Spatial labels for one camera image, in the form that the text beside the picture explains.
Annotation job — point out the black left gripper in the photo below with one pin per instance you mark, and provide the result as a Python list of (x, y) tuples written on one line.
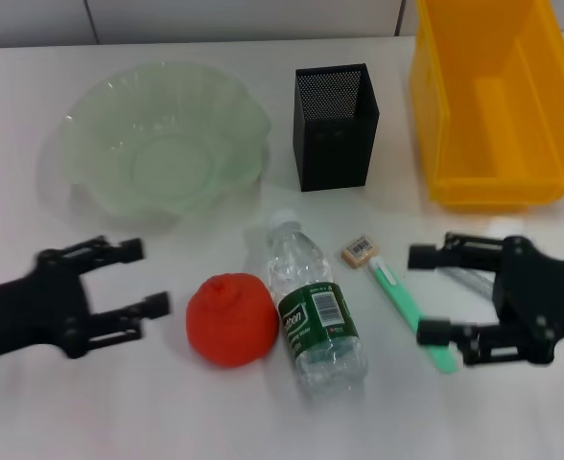
[(32, 311)]

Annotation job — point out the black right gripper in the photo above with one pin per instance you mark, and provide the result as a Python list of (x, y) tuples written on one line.
[(546, 302)]

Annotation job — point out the mint green pen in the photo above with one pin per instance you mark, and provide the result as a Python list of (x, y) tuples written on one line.
[(392, 292)]

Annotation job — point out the beige eraser with barcode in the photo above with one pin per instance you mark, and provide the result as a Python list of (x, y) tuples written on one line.
[(357, 251)]

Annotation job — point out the red-orange knitted orange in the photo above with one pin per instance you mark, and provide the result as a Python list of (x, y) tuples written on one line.
[(229, 321)]

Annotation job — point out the clear green-label water bottle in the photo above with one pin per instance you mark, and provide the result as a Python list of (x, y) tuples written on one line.
[(311, 306)]

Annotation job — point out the grey marker pen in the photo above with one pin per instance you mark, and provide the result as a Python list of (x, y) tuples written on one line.
[(471, 282)]

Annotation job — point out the pale green glass fruit plate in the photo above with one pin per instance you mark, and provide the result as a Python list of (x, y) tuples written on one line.
[(119, 120)]

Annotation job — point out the black mesh pen holder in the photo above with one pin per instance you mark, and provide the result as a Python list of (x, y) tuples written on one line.
[(335, 153)]

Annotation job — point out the yellow plastic bin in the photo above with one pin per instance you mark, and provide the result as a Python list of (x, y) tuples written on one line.
[(502, 182)]

